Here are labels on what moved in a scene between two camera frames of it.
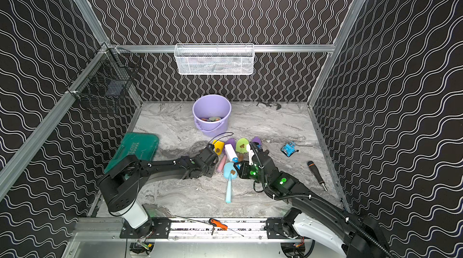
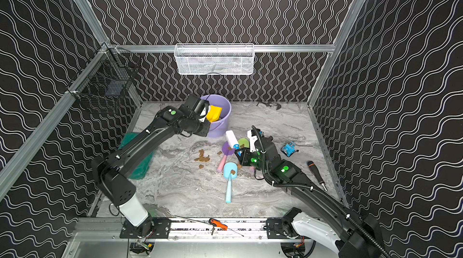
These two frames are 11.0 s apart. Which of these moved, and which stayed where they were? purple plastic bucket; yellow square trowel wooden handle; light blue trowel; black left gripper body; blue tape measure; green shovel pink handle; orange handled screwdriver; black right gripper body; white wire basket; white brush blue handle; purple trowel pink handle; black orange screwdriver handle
Moved: black right gripper body; white brush blue handle; yellow square trowel wooden handle; black left gripper body
Stayed: black orange screwdriver handle; purple trowel pink handle; green shovel pink handle; white wire basket; purple plastic bucket; light blue trowel; blue tape measure; orange handled screwdriver
